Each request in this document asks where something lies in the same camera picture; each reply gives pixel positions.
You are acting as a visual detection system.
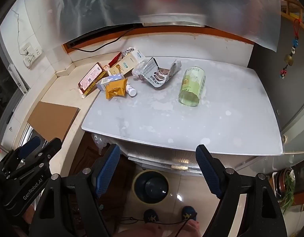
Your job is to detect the red sauce packet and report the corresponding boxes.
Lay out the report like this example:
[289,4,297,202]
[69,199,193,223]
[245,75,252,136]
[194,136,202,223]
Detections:
[108,52,123,66]

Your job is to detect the crumpled silver foil wrapper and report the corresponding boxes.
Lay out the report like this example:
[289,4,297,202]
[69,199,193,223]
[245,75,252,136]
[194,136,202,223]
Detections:
[121,46,135,57]

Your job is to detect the wooden shelf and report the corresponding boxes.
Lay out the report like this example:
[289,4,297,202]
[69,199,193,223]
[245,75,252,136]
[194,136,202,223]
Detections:
[280,0,304,34]

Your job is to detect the green leafy vegetable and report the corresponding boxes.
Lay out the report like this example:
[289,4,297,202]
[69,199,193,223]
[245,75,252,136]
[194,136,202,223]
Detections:
[280,170,296,214]

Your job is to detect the thin black cord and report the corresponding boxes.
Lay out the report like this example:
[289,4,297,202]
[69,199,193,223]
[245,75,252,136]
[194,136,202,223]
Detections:
[122,216,193,237]

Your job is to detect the stainless steel sink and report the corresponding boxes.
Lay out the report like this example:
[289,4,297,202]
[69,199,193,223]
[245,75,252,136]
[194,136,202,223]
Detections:
[21,125,48,149]

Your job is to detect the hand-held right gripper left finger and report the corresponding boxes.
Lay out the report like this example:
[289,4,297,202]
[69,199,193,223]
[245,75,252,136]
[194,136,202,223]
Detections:
[31,143,121,237]

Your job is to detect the clear plastic bag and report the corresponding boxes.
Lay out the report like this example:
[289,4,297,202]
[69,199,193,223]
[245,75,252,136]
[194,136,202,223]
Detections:
[91,132,110,155]

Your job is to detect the black power cable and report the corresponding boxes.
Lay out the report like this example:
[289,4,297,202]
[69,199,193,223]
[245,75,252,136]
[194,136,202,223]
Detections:
[67,25,144,53]

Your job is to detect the translucent plastic sheet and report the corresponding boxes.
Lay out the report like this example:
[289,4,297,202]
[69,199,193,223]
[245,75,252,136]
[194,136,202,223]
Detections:
[26,0,282,52]

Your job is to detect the green cylindrical can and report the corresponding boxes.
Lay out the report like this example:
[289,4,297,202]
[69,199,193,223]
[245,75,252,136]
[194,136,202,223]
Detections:
[179,66,207,107]

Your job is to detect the hanging bell ornament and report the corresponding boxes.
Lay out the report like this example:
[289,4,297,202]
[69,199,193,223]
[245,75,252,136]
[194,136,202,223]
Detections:
[279,17,302,79]

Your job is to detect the white box green print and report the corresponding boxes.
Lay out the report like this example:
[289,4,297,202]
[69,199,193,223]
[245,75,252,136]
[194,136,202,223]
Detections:
[118,54,140,75]

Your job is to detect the white wall socket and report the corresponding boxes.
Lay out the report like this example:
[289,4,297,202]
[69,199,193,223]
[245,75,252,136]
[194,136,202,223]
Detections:
[21,42,44,70]

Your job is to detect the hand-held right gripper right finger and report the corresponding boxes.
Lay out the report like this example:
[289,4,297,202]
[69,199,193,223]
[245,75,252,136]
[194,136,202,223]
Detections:
[195,144,288,237]

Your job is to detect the yellow foil packet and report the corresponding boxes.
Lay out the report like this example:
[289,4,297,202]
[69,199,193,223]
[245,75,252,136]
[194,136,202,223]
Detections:
[105,78,128,100]

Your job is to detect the torn grey snack package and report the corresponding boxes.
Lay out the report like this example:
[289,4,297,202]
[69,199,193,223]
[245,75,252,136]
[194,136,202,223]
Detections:
[139,57,182,89]

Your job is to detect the red seasoning box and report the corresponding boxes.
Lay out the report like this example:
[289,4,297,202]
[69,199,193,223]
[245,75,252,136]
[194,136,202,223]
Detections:
[78,62,108,97]

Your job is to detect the yellow cardboard box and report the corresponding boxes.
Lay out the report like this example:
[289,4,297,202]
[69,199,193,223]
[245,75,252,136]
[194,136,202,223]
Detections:
[108,64,128,77]

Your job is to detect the round trash bin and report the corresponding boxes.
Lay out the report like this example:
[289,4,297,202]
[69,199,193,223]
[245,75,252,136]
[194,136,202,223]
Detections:
[132,170,170,205]

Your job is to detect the white pill bottle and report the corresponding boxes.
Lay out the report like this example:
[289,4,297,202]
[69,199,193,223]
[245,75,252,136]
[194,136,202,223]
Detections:
[125,84,137,97]

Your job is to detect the white box blue print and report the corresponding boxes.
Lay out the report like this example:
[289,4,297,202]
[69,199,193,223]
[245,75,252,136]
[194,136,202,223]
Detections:
[131,50,146,62]

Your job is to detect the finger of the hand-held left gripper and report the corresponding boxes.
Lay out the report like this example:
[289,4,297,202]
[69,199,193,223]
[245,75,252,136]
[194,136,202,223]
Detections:
[4,138,63,178]
[0,136,42,171]

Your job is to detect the brown cardboard sheet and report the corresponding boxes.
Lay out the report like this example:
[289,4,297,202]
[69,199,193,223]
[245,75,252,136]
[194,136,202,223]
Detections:
[27,101,80,142]

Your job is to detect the blue and white small box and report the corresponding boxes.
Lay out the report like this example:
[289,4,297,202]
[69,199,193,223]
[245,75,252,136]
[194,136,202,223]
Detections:
[96,73,125,91]

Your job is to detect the clear plastic wrapper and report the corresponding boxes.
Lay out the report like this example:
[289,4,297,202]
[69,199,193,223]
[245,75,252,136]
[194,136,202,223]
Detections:
[132,63,149,80]

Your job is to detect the person's left shoe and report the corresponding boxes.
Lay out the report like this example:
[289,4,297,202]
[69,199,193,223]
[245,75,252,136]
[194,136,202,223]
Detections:
[143,209,160,224]

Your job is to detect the person's pink trousers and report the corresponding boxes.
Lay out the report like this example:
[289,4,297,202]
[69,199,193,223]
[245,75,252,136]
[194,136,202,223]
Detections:
[112,220,200,237]

